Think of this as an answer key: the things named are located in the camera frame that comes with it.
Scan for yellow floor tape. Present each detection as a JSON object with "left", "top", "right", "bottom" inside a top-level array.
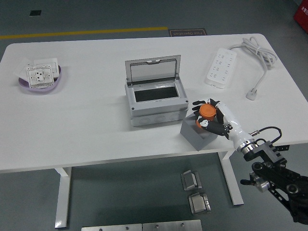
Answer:
[{"left": 0, "top": 26, "right": 168, "bottom": 40}]

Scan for grey cube with round hole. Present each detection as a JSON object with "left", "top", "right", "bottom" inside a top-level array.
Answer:
[{"left": 180, "top": 113, "right": 217, "bottom": 152}]

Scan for red box with white print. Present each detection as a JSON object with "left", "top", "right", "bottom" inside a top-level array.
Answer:
[{"left": 294, "top": 0, "right": 308, "bottom": 31}]

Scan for white table leg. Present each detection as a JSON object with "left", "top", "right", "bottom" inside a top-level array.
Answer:
[
  {"left": 54, "top": 166, "right": 73, "bottom": 229},
  {"left": 218, "top": 151, "right": 245, "bottom": 206}
]

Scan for brown floor sign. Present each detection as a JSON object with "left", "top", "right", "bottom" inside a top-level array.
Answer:
[{"left": 168, "top": 29, "right": 207, "bottom": 38}]

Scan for white blank cover plate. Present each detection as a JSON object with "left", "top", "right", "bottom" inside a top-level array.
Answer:
[{"left": 13, "top": 59, "right": 34, "bottom": 80}]

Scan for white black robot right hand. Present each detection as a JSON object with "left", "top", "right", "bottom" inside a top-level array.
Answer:
[{"left": 192, "top": 98, "right": 254, "bottom": 151}]

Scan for white power cord with plug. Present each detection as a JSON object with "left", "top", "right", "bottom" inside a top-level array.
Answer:
[{"left": 227, "top": 36, "right": 278, "bottom": 101}]

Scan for small metal block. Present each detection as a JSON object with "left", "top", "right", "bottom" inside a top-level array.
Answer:
[
  {"left": 188, "top": 192, "right": 212, "bottom": 215},
  {"left": 180, "top": 169, "right": 203, "bottom": 192}
]

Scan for black table control panel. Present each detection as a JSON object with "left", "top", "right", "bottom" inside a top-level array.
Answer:
[{"left": 273, "top": 144, "right": 291, "bottom": 152}]

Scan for white wall socket panel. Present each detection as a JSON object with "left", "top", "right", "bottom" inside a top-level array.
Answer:
[{"left": 26, "top": 64, "right": 55, "bottom": 88}]

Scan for orange cylinder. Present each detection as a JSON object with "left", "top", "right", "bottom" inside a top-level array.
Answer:
[{"left": 195, "top": 103, "right": 218, "bottom": 127}]

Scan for grey box with clear lid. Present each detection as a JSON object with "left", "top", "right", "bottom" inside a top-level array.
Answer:
[{"left": 124, "top": 54, "right": 189, "bottom": 128}]

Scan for flat metal plate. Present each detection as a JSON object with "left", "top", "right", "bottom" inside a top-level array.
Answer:
[
  {"left": 142, "top": 219, "right": 203, "bottom": 231},
  {"left": 81, "top": 223, "right": 143, "bottom": 231}
]

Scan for purple shallow bowl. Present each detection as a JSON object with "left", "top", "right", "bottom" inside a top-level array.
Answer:
[{"left": 18, "top": 64, "right": 64, "bottom": 93}]

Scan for white power strip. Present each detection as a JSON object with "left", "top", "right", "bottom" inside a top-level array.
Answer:
[{"left": 204, "top": 47, "right": 238, "bottom": 90}]

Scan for white switch panel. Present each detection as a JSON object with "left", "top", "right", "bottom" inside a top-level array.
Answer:
[{"left": 33, "top": 57, "right": 60, "bottom": 81}]

